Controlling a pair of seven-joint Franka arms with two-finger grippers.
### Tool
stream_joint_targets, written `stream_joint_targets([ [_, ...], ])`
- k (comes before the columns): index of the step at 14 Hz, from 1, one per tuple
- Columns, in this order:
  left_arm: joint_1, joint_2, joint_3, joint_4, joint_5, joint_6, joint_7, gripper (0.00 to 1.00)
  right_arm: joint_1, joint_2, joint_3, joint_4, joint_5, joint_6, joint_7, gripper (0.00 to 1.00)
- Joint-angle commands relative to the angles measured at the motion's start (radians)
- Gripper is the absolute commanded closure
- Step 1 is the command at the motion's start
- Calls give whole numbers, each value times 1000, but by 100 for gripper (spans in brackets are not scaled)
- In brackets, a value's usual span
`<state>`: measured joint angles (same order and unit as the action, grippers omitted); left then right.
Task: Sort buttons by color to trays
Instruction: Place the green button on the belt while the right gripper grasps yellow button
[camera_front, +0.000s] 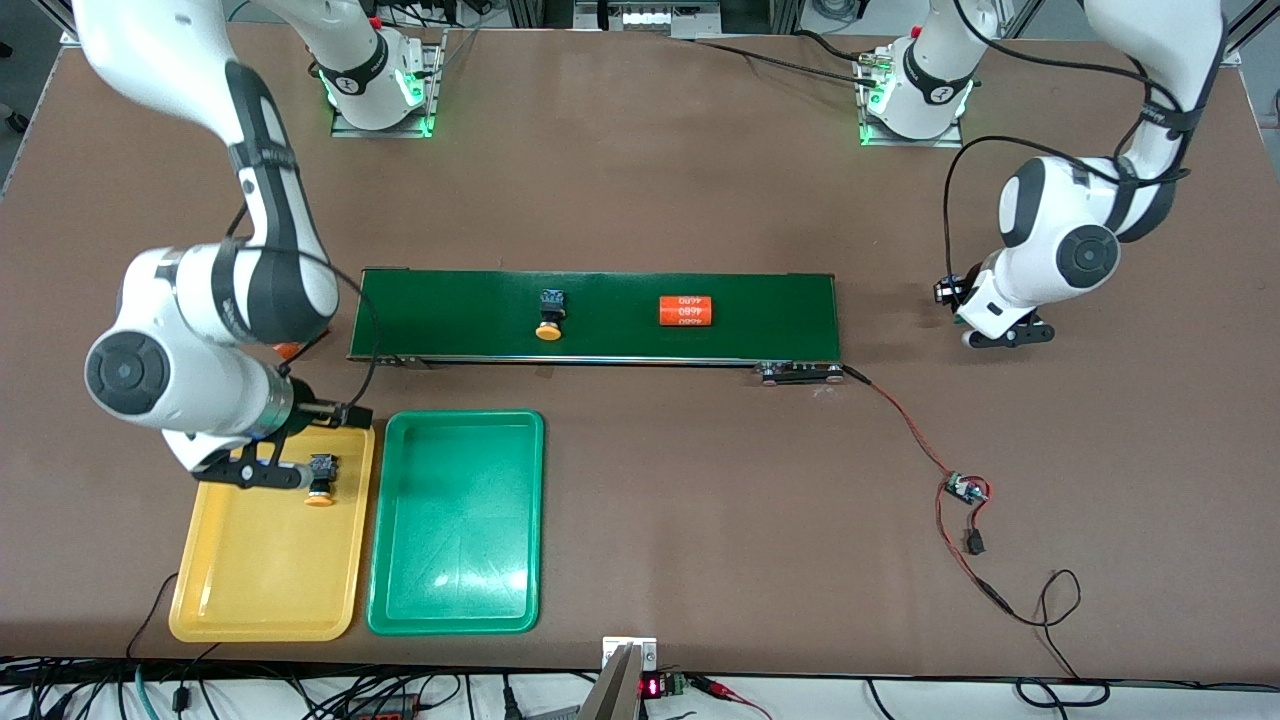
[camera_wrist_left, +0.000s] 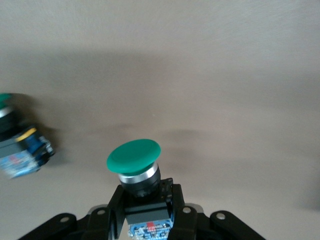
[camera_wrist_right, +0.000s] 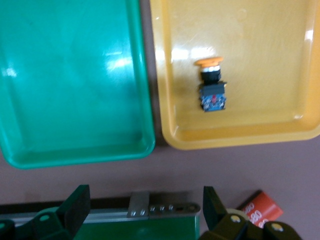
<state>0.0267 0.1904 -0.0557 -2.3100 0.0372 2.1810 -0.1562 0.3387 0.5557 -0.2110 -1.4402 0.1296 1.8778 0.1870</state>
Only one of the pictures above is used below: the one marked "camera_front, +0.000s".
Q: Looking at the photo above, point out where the red and black wire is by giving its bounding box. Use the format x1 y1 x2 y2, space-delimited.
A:
840 364 1013 616

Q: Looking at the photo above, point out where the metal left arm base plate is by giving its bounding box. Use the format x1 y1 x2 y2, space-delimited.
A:
855 50 966 149

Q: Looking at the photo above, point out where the thin black cable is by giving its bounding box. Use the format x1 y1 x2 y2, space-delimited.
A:
127 572 183 661

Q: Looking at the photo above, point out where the aluminium frame profile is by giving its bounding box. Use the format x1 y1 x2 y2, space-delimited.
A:
1218 0 1280 69
35 0 98 47

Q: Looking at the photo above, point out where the green conveyor belt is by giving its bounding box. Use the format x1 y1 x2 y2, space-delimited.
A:
347 268 846 386

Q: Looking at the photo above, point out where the looped black cable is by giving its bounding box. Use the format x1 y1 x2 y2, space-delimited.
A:
1000 568 1111 706

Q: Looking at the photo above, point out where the red clip lead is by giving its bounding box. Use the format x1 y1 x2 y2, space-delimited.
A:
695 676 771 720

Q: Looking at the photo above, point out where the black power cable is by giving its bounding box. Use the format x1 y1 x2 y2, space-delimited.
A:
690 28 886 91

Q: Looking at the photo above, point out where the silver camera mount bracket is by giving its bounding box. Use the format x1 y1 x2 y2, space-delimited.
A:
578 636 659 720

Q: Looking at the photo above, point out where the green plastic tray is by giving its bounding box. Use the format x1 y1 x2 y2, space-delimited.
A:
366 409 546 637

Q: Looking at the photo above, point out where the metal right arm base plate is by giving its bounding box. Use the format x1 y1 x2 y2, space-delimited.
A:
330 28 446 139

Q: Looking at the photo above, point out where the yellow plastic tray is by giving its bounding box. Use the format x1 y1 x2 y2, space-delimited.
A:
168 416 377 643

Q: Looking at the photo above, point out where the grey equipment box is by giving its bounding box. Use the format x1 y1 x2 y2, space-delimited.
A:
575 0 723 37

